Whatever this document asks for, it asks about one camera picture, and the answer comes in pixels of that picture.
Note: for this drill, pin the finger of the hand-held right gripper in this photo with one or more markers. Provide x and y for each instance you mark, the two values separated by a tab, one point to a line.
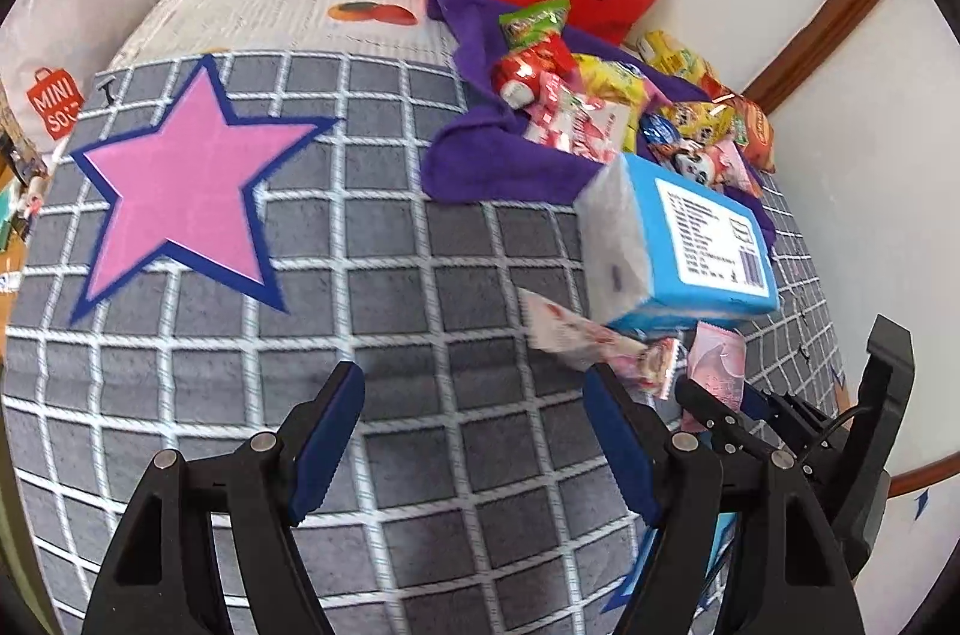
787	421
705	408

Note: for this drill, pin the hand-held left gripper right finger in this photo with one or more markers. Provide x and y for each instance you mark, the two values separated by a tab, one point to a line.
622	440

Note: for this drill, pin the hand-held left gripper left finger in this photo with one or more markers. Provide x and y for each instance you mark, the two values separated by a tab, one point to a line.
330	447

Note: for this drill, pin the pale pink snack packet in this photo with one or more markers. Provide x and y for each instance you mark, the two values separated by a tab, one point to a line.
716	365

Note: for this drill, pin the pink white snack packet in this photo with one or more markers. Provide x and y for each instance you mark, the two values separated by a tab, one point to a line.
570	327

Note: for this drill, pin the heap of assorted snacks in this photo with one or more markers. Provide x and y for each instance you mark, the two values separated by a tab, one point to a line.
585	117

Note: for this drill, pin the small colourful candy packet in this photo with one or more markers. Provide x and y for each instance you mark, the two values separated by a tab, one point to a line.
660	369

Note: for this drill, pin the grey checked bedsheet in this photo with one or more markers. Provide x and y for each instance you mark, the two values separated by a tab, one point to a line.
375	320

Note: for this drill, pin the blue tissue pack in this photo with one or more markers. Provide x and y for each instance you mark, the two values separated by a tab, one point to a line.
675	275

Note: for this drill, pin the orange chip bag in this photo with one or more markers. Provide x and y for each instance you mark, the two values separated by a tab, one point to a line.
754	128

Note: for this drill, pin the purple towel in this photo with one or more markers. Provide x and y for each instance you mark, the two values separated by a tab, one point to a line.
480	162

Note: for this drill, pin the yellow chip bag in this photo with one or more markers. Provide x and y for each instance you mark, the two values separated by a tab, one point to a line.
675	61

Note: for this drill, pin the white printed pillow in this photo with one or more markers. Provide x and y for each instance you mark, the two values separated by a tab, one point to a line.
262	12

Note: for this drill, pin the white shopping bag red print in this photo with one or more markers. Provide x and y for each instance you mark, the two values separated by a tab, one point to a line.
52	102

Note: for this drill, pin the brown wooden wall trim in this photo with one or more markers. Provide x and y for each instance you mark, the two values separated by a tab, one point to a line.
926	476
825	23

